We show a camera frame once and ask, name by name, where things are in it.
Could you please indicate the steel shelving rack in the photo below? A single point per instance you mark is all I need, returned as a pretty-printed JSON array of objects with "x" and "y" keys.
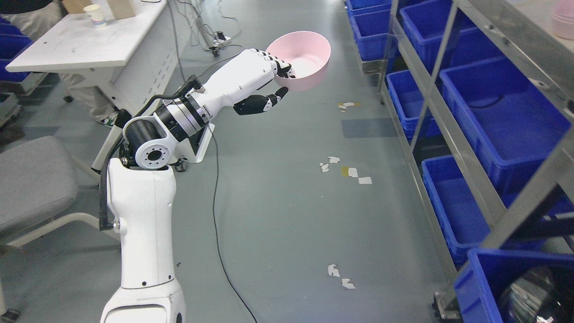
[{"x": 480, "y": 93}]

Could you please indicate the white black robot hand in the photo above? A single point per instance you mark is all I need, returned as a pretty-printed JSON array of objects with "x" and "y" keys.
[{"x": 236, "y": 81}]

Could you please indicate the stack of pink bowls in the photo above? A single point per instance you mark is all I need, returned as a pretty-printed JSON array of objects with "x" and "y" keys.
[{"x": 563, "y": 19}]

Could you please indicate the grey chair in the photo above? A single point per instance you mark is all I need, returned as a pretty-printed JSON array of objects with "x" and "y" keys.
[{"x": 38, "y": 182}]

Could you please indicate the black motorcycle helmet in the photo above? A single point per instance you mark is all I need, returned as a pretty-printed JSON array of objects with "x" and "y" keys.
[{"x": 542, "y": 294}]

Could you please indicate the white desk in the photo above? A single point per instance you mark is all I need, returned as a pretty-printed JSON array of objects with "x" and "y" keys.
[{"x": 130, "y": 60}]

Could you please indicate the white power strip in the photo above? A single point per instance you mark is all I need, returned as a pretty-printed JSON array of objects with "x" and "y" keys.
[{"x": 218, "y": 40}]

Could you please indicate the paper cup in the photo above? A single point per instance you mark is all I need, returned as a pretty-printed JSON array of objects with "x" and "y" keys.
[{"x": 95, "y": 14}]

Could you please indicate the pink ikea bowl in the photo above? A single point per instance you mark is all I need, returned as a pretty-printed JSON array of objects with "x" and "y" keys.
[{"x": 308, "y": 53}]

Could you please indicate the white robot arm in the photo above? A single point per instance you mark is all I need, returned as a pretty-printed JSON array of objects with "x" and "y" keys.
[{"x": 140, "y": 188}]

